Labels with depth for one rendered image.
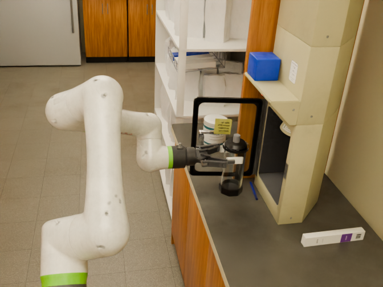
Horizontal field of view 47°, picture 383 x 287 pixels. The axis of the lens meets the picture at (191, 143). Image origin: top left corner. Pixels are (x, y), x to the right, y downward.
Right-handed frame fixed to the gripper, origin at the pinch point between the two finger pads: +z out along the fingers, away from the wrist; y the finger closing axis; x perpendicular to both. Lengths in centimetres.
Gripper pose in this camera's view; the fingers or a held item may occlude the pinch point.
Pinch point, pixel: (233, 154)
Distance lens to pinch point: 183.1
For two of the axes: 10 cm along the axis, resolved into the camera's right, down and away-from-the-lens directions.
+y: -1.9, -4.8, 8.6
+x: -0.6, 8.8, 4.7
